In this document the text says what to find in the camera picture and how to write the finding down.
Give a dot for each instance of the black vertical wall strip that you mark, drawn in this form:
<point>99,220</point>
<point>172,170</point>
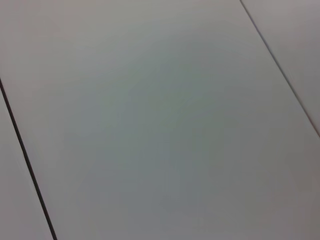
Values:
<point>25,155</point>

